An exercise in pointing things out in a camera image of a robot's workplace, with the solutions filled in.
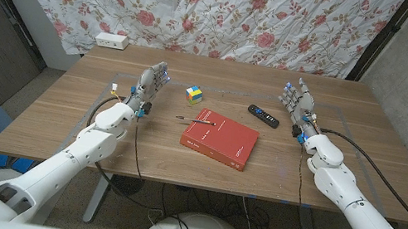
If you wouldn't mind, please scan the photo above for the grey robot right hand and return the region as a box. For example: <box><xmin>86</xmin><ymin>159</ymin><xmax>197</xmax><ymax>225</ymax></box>
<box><xmin>271</xmin><ymin>75</ymin><xmax>331</xmax><ymax>146</ymax></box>

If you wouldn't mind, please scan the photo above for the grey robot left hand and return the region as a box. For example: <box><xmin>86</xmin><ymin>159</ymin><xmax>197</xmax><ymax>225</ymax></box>
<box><xmin>122</xmin><ymin>56</ymin><xmax>174</xmax><ymax>122</ymax></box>

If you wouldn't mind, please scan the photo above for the black mechanical pencil yellow label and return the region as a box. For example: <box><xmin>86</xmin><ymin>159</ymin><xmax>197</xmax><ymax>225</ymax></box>
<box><xmin>174</xmin><ymin>114</ymin><xmax>217</xmax><ymax>127</ymax></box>

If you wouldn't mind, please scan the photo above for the black TV remote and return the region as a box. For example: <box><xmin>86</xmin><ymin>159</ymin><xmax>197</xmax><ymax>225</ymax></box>
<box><xmin>245</xmin><ymin>103</ymin><xmax>283</xmax><ymax>130</ymax></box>

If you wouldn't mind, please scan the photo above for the small colourful Rubik's cube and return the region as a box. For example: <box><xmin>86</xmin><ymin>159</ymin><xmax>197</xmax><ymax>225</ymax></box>
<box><xmin>183</xmin><ymin>84</ymin><xmax>206</xmax><ymax>107</ymax></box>

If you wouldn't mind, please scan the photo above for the white power strip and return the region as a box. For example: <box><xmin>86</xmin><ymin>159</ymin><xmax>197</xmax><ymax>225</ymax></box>
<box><xmin>93</xmin><ymin>30</ymin><xmax>131</xmax><ymax>52</ymax></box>

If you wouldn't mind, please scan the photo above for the red hardcover book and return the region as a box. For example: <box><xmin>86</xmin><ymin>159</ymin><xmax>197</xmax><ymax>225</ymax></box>
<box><xmin>176</xmin><ymin>105</ymin><xmax>263</xmax><ymax>174</ymax></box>

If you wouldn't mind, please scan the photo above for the floral rose backdrop cloth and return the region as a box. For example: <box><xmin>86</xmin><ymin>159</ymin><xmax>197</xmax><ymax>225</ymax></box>
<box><xmin>0</xmin><ymin>0</ymin><xmax>406</xmax><ymax>112</ymax></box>

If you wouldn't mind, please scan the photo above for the black round floor fan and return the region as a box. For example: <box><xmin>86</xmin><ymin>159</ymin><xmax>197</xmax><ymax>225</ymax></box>
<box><xmin>109</xmin><ymin>173</ymin><xmax>146</xmax><ymax>201</ymax></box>

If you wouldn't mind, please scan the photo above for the black backdrop stand pole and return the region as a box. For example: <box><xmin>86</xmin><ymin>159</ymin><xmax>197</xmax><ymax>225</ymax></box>
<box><xmin>345</xmin><ymin>0</ymin><xmax>408</xmax><ymax>91</ymax></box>

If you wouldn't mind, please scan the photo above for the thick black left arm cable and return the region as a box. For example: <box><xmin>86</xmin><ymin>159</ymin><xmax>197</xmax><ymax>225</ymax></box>
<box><xmin>73</xmin><ymin>90</ymin><xmax>182</xmax><ymax>213</ymax></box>

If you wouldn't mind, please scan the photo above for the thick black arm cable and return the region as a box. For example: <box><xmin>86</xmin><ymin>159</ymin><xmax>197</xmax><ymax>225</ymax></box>
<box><xmin>304</xmin><ymin>128</ymin><xmax>408</xmax><ymax>229</ymax></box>
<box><xmin>73</xmin><ymin>90</ymin><xmax>182</xmax><ymax>213</ymax></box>

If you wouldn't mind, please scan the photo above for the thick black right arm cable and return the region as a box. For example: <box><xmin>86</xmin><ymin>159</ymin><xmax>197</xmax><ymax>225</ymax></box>
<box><xmin>304</xmin><ymin>128</ymin><xmax>408</xmax><ymax>229</ymax></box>

